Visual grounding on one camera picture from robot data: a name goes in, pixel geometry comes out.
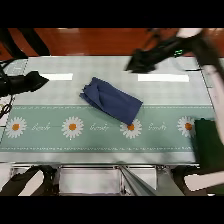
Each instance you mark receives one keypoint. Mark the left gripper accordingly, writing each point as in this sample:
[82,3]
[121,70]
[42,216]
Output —
[34,81]

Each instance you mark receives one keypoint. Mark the blue T-shirt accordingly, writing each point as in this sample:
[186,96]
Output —
[113,100]

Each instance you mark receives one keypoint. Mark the person's legs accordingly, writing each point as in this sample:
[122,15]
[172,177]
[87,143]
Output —
[33,41]

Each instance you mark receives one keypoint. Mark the dark green garment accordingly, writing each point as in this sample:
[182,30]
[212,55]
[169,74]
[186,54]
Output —
[208,143]

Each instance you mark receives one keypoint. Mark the silver frame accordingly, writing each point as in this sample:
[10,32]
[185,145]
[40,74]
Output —
[140,186]

